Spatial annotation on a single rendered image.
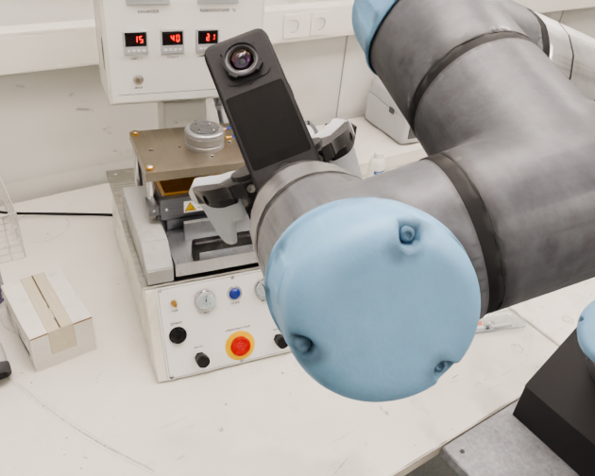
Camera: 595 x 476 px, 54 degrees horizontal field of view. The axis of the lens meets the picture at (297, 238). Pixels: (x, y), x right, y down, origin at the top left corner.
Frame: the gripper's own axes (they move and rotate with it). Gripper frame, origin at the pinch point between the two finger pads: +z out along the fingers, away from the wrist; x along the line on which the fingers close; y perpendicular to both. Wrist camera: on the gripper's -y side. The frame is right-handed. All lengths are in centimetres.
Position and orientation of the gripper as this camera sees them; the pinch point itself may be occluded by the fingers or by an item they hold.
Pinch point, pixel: (265, 151)
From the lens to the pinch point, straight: 54.5
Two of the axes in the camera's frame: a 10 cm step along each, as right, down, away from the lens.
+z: -1.5, -2.6, 9.5
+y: 3.7, 8.8, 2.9
